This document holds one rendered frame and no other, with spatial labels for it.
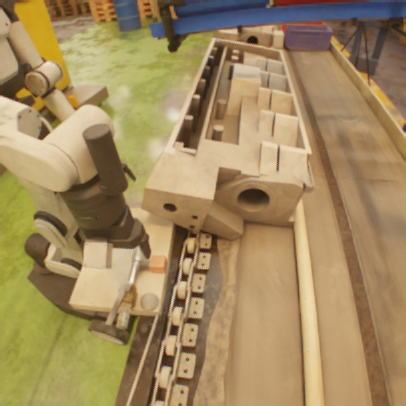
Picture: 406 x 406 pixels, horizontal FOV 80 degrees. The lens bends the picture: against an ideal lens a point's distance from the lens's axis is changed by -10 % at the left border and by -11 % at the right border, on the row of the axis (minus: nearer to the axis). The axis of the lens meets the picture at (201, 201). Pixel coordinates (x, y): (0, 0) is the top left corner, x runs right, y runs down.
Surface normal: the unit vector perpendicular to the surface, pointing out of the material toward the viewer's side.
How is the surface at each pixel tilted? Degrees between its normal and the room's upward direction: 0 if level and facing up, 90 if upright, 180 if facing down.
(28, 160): 90
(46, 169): 90
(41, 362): 0
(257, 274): 0
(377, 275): 0
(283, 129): 31
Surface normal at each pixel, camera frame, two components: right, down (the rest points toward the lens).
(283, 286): -0.06, -0.69
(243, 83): -0.02, 0.04
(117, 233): -0.07, 0.72
